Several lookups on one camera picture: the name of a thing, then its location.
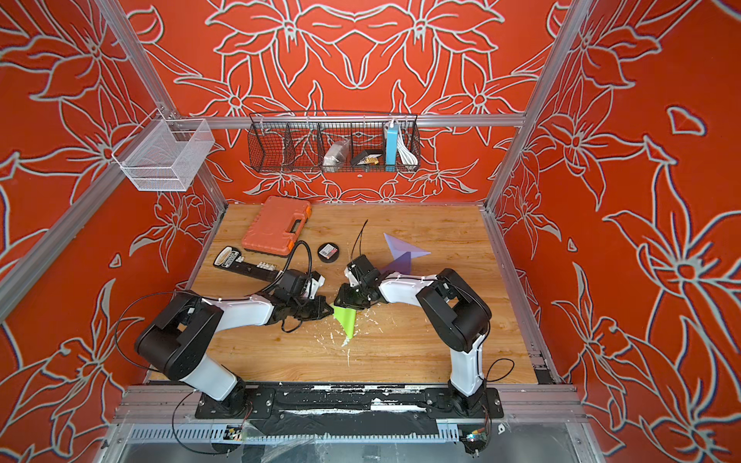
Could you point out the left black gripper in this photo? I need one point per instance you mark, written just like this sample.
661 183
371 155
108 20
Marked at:
318 313

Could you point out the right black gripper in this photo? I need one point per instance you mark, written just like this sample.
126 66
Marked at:
343 298

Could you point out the lime green square paper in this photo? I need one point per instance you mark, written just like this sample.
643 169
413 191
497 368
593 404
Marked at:
347 318

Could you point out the light lavender square paper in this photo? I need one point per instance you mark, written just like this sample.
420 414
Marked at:
399 247

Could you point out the dark purple square paper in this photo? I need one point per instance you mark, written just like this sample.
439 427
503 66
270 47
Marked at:
401 264

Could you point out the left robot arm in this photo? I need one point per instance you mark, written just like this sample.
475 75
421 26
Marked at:
176 343

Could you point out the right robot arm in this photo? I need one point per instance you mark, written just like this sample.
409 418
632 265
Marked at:
458 315

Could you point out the black round disc with label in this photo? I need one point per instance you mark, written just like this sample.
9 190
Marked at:
328 252

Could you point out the orange plastic tool case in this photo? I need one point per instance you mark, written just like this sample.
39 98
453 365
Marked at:
277 226

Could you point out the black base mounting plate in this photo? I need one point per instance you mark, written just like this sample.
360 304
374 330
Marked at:
264 400

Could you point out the black item in basket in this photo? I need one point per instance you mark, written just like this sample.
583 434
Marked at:
368 159

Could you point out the silver packet in basket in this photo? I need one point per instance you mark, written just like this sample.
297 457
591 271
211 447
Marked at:
336 156

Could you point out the light blue box in basket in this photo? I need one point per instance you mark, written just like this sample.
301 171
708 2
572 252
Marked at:
391 148

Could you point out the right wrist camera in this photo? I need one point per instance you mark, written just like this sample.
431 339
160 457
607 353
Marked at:
361 272

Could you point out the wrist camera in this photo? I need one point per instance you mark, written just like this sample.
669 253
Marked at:
361 272
314 283

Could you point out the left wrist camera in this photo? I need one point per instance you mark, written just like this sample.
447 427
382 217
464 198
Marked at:
314 283

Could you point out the black wire wall basket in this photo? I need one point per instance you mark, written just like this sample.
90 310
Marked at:
287 144

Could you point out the white slotted cable duct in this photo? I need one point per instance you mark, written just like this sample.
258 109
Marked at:
232 434

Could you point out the clear plastic wall bin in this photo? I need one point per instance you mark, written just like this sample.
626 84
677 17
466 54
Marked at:
166 156

